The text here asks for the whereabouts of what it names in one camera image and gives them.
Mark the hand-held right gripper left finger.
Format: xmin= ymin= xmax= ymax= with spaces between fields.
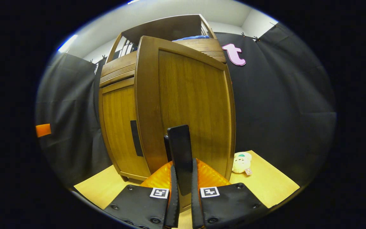
xmin=104 ymin=161 xmax=180 ymax=229

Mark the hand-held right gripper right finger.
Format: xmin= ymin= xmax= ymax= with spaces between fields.
xmin=191 ymin=158 xmax=269 ymax=229

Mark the wooden shoe cabinet door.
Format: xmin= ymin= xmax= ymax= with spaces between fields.
xmin=134 ymin=36 xmax=236 ymax=210
xmin=99 ymin=77 xmax=152 ymax=182

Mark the wooden double-door shoe cabinet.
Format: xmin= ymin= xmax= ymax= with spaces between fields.
xmin=99 ymin=14 xmax=228 ymax=185

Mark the cream plush toy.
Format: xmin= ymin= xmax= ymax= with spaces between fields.
xmin=232 ymin=152 xmax=253 ymax=175

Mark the black backdrop cloth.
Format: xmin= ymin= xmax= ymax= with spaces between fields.
xmin=35 ymin=22 xmax=337 ymax=188

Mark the blue folded towel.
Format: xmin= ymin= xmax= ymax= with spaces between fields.
xmin=172 ymin=35 xmax=209 ymax=42

